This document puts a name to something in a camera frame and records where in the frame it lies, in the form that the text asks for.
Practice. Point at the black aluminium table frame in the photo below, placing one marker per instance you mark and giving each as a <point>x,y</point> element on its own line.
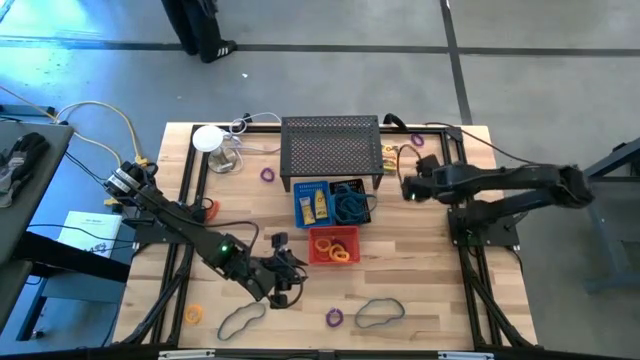
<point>446,150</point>

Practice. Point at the black bench frame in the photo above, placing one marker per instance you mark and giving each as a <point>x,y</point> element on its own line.
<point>70,255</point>

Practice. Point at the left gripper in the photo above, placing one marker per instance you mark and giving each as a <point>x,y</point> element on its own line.
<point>277,275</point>

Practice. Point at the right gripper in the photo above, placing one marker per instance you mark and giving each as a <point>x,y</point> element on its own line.
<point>420,182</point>

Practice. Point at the person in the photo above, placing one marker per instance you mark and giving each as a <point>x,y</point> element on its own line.
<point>200,30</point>

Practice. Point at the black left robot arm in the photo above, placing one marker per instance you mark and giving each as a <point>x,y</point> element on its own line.
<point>190,225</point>

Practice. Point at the white brass desk lamp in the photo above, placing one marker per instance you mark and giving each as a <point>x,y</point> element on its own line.
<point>207,138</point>

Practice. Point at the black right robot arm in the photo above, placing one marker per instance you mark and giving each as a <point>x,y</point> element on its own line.
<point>500,179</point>

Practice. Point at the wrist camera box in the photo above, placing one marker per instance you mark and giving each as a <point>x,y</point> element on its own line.
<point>280,241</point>
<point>429,165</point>

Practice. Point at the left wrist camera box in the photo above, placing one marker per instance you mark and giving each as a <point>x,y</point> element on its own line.
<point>280,241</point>

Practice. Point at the black work glove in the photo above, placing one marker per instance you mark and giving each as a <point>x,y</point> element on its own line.
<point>30,147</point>

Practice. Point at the grey side table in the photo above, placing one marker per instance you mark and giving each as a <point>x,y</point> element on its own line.
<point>47,210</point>

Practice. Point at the black perforated metal shelf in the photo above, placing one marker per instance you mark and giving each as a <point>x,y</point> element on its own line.
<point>330,145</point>

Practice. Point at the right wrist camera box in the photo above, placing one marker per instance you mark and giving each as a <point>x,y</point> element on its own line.
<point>429,165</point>

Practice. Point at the black plastic basket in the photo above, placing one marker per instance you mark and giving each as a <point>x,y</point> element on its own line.
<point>350,182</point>

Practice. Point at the white paper booklet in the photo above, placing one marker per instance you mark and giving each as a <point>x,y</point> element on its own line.
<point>90,227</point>

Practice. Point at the black rubber band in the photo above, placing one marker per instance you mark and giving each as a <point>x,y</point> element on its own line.
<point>356,316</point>
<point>217,329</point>

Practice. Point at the red plastic basket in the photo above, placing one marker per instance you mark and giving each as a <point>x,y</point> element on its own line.
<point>315,257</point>

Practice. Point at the blue grey metal stand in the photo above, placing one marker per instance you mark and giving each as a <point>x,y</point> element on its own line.
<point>597,225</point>

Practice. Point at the silver metal bracket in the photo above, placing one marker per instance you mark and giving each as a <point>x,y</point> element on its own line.
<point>465,356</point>
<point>185,355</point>

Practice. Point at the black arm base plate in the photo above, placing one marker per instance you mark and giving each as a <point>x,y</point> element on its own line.
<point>150,235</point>
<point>502,236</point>

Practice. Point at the grey work glove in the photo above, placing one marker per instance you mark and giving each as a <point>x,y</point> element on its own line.
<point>11,175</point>

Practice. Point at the large blue rubber band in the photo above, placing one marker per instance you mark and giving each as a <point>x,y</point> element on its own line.
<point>372,195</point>
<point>345,210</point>
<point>350,192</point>
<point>357,216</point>

